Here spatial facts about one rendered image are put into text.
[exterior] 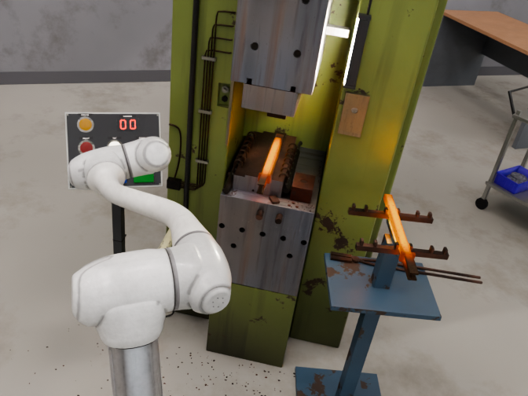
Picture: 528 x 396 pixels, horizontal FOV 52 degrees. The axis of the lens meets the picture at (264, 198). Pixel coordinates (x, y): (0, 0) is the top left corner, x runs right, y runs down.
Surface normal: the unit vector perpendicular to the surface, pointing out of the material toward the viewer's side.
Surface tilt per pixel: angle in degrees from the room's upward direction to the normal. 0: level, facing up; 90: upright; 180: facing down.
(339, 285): 0
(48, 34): 90
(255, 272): 90
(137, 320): 68
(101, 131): 60
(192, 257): 10
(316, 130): 90
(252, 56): 90
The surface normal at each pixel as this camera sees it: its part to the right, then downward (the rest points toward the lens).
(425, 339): 0.12, -0.83
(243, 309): -0.18, 0.52
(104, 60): 0.35, 0.54
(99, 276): -0.03, -0.55
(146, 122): 0.28, 0.07
